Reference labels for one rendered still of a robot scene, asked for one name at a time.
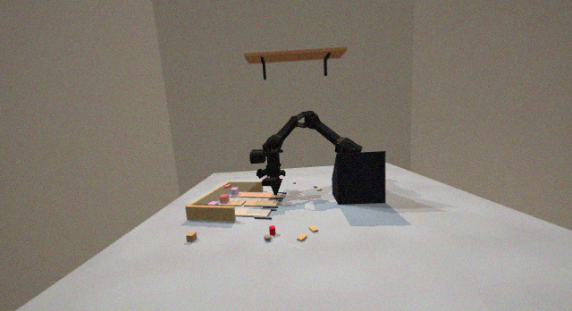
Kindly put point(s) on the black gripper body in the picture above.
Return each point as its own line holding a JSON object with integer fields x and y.
{"x": 274, "y": 172}

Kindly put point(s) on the small brown block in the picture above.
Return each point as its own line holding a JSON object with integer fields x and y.
{"x": 191, "y": 237}

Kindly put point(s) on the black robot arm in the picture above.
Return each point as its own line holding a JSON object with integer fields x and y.
{"x": 311, "y": 120}

